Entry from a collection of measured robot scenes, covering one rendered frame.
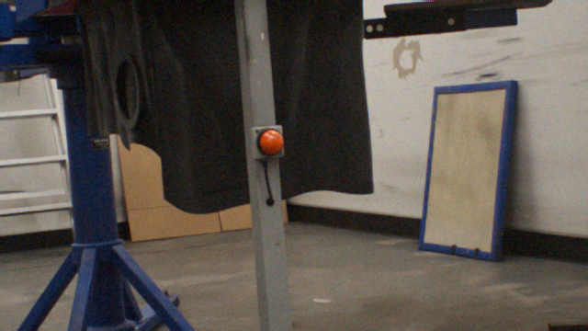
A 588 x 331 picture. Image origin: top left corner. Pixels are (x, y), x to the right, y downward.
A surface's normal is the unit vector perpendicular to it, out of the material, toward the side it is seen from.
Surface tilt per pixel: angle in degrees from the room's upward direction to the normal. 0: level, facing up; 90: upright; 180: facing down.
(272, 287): 90
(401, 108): 90
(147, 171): 78
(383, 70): 90
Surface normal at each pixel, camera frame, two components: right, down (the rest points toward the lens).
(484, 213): -0.92, -0.11
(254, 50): 0.40, 0.02
